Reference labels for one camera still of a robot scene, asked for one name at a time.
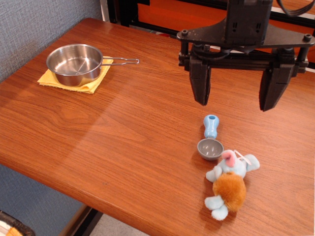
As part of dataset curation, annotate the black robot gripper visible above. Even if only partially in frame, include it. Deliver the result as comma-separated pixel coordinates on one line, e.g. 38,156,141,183
177,0,315,112

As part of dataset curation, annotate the stainless steel pot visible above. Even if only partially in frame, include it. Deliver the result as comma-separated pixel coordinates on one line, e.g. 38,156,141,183
46,44,140,87

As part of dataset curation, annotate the folded yellow towel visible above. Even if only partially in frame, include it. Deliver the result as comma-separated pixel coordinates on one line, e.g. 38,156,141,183
37,65,110,94

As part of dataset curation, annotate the blue and orange plush toy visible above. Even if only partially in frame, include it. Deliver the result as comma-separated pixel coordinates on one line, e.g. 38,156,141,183
204,150,260,221

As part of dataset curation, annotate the orange object at floor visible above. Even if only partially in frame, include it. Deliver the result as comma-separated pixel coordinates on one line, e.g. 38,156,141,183
0,211,35,236

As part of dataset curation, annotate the blue handled grey scoop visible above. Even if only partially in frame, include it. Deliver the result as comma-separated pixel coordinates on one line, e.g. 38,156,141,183
197,115,224,161

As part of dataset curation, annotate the black cable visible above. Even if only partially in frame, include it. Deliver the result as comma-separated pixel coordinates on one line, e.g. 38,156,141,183
277,0,315,17

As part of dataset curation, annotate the black metal frame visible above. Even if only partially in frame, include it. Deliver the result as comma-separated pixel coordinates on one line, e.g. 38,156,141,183
119,0,315,63

